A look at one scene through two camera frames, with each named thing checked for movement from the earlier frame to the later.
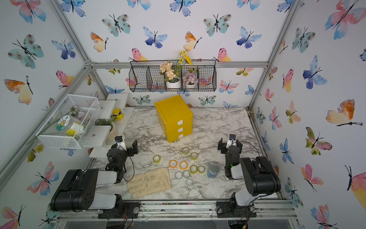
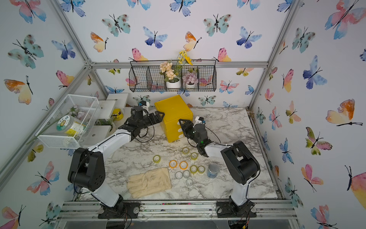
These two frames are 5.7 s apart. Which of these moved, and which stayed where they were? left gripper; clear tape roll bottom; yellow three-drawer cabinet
Moved: left gripper
Stayed: yellow three-drawer cabinet; clear tape roll bottom
